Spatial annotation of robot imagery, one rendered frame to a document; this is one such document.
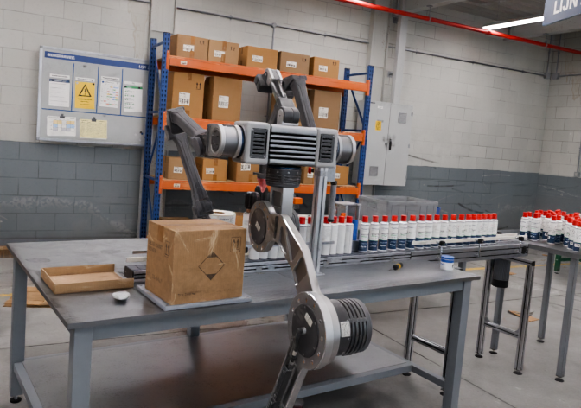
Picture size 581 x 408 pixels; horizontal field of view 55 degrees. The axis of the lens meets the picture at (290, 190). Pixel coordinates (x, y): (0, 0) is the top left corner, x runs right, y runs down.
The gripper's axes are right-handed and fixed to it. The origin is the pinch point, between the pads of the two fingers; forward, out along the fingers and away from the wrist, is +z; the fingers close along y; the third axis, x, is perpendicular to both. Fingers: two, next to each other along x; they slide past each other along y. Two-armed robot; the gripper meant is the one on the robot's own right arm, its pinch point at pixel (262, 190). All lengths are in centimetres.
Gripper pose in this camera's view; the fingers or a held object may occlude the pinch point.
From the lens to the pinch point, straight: 294.4
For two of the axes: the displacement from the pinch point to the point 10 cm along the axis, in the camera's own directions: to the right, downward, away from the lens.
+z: -1.0, 9.9, 1.2
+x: 5.6, 1.6, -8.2
